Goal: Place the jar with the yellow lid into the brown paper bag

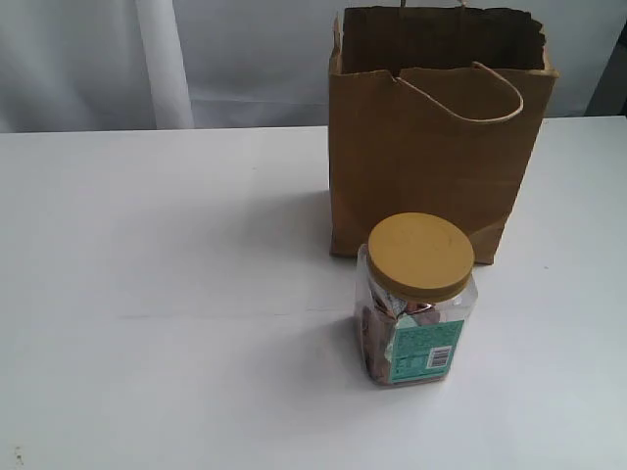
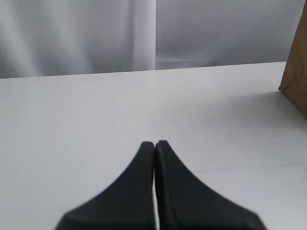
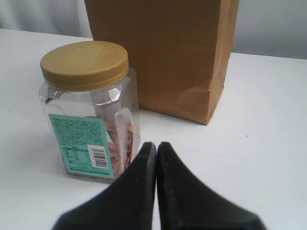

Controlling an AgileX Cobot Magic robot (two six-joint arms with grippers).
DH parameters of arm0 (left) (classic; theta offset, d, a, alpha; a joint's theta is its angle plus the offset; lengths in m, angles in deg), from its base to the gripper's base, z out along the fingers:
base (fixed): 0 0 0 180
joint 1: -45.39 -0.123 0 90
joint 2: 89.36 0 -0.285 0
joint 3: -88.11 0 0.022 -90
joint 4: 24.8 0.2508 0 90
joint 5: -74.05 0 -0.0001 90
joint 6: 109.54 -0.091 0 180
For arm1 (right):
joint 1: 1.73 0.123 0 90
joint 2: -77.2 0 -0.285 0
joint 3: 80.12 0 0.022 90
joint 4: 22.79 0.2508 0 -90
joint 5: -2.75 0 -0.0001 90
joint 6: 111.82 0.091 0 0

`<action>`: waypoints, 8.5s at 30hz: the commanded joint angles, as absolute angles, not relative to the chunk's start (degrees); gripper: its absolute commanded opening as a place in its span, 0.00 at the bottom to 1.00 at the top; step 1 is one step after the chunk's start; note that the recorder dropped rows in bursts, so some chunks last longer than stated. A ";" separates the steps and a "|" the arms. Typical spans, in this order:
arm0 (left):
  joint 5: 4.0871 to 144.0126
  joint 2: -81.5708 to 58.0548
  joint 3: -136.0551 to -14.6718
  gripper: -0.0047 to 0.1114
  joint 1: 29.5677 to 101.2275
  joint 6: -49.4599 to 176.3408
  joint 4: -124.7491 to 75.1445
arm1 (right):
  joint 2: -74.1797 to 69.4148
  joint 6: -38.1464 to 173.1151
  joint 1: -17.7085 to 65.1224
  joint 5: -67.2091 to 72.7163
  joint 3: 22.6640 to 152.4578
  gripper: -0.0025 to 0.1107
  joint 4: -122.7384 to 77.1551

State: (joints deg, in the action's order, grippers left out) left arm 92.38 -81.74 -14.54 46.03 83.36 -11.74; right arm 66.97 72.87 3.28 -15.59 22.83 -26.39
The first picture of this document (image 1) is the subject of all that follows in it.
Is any plastic jar with yellow lid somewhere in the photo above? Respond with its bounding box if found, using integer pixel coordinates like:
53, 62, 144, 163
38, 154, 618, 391
355, 212, 478, 387

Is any white backdrop curtain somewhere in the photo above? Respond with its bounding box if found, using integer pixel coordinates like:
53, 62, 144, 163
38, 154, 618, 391
1, 1, 626, 133

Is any brown paper bag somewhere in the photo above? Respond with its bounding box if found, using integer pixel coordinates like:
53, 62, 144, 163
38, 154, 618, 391
328, 5, 558, 264

